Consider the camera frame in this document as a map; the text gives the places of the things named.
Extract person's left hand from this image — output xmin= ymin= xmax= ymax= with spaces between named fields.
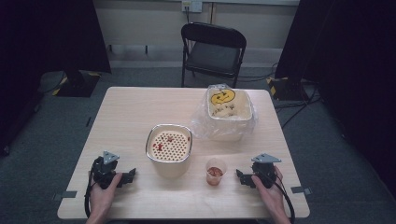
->
xmin=89 ymin=172 xmax=123 ymax=217

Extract yellow smiley wrapper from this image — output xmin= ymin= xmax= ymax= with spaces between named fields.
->
xmin=210 ymin=88 xmax=237 ymax=106

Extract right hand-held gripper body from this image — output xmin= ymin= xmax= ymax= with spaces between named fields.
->
xmin=251 ymin=152 xmax=282 ymax=189

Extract red scraps on strainer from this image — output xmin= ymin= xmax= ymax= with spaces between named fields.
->
xmin=151 ymin=134 xmax=176 ymax=152

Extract white wall socket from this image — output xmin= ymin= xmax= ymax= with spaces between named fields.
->
xmin=181 ymin=0 xmax=204 ymax=14

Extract cream container with perforated strainer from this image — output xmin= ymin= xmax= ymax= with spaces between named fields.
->
xmin=145 ymin=123 xmax=193 ymax=179

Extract clear plastic bin bag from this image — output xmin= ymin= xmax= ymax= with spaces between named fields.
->
xmin=190 ymin=82 xmax=259 ymax=143

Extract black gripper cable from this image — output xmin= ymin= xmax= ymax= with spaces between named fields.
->
xmin=83 ymin=161 xmax=95 ymax=218
xmin=263 ymin=174 xmax=296 ymax=224

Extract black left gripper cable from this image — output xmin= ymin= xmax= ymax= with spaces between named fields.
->
xmin=83 ymin=161 xmax=95 ymax=218

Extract black folding chair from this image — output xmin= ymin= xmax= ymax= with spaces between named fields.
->
xmin=180 ymin=21 xmax=248 ymax=89

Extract cream trash bin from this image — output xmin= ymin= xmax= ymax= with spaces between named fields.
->
xmin=206 ymin=88 xmax=254 ymax=142

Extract person's right hand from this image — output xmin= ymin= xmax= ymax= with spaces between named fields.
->
xmin=251 ymin=165 xmax=291 ymax=219

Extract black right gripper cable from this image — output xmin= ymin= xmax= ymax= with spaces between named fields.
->
xmin=263 ymin=174 xmax=296 ymax=224

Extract black stand base striped tape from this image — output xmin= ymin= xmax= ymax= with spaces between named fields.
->
xmin=51 ymin=70 xmax=102 ymax=98
xmin=265 ymin=76 xmax=310 ymax=102

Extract grey table edge bracket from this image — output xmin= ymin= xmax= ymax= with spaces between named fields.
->
xmin=290 ymin=185 xmax=313 ymax=197
xmin=51 ymin=189 xmax=78 ymax=202

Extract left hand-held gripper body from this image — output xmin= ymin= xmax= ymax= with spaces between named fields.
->
xmin=92 ymin=150 xmax=125 ymax=190

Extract red food scraps in cup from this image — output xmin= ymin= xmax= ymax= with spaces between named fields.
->
xmin=206 ymin=166 xmax=224 ymax=177

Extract black floor cable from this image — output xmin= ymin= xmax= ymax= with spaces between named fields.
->
xmin=237 ymin=63 xmax=278 ymax=83
xmin=274 ymin=88 xmax=322 ymax=129

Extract black curtain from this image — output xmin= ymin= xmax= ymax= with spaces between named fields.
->
xmin=275 ymin=0 xmax=396 ymax=200
xmin=0 ymin=0 xmax=112 ymax=157

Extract clear plastic cup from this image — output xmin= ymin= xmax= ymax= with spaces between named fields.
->
xmin=205 ymin=157 xmax=228 ymax=188

